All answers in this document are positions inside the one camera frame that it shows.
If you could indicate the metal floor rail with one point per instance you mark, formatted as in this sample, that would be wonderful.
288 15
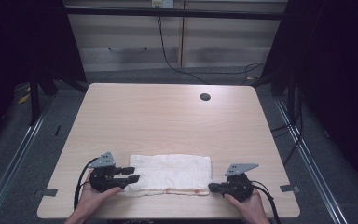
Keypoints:
310 161
15 161

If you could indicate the person's right hand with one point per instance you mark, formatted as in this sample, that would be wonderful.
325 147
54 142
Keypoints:
250 207

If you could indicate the black horizontal bar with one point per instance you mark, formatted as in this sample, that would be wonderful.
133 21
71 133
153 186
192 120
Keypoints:
174 13

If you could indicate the cream muslin cloth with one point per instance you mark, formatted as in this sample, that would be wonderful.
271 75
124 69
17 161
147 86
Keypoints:
171 174

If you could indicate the yellow floor object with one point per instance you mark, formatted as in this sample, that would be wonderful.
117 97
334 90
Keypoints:
24 98

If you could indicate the white wall outlet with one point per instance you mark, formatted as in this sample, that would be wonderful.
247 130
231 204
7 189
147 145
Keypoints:
162 3

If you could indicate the person's left hand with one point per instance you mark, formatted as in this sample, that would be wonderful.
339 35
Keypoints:
93 199

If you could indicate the black stand leg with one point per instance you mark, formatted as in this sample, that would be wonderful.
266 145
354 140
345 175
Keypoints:
34 99

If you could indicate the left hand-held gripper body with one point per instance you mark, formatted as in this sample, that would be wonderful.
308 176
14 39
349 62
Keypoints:
104 177

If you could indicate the round dark table grommet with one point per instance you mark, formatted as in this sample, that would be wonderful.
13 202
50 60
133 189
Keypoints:
205 96

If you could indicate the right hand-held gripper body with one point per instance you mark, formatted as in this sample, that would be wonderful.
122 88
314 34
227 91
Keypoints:
239 183

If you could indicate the dark curtain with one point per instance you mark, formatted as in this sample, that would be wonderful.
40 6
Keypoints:
21 40
338 77

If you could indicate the grey tape piece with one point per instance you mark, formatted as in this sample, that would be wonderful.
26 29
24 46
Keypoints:
49 192
289 188

